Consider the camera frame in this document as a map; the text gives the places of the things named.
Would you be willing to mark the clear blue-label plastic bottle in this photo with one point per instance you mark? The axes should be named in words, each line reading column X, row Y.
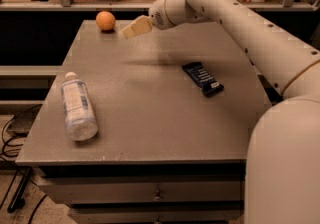
column 80, row 119

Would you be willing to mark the black floor power box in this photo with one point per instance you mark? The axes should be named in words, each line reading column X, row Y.
column 21, row 124

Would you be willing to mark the orange fruit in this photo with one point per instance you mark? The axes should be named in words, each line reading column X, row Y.
column 105, row 20

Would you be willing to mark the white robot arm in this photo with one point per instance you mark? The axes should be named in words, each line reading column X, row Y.
column 283, row 157

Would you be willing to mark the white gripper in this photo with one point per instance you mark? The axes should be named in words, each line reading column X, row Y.
column 157, row 14

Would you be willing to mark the grey drawer cabinet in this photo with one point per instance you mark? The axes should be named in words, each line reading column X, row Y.
column 164, row 153

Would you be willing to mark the dark blue snack bar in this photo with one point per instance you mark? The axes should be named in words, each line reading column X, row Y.
column 202, row 78

